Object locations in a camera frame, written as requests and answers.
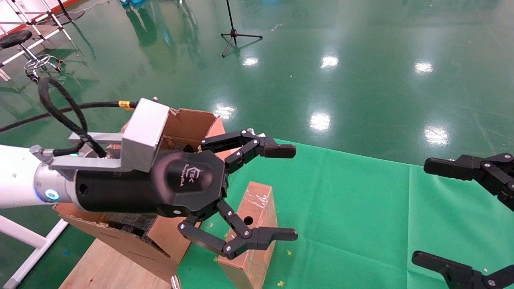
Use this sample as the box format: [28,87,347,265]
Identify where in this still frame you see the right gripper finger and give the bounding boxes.
[424,153,514,211]
[412,251,514,289]

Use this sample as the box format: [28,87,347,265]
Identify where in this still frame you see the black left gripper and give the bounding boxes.
[74,151,229,219]

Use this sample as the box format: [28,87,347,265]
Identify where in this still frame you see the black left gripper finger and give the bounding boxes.
[178,200,298,259]
[200,129,297,174]

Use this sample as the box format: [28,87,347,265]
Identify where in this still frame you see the small cardboard box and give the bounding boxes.
[217,181,278,289]

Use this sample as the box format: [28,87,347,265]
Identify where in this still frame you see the large open cardboard carton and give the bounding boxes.
[53,108,237,283]

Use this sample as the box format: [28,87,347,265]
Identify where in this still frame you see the black foam padding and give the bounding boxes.
[106,212,159,238]

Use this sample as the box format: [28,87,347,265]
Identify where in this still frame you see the green table cloth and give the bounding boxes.
[177,138,514,289]

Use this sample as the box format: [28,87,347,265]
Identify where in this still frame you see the black tripod stand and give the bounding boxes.
[221,0,263,57]

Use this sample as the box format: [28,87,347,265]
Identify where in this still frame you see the black stand with round base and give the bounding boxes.
[57,0,86,21]

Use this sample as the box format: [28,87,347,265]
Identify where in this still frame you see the black round swivel stool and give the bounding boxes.
[0,30,65,83]

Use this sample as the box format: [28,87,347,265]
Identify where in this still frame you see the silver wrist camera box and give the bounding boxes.
[50,98,170,179]

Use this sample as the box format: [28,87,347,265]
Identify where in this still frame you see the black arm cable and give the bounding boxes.
[0,77,139,159]

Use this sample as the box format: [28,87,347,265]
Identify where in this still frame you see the white metal post frame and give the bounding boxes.
[0,215,69,289]

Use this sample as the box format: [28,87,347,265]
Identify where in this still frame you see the white frame table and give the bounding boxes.
[0,0,73,81]

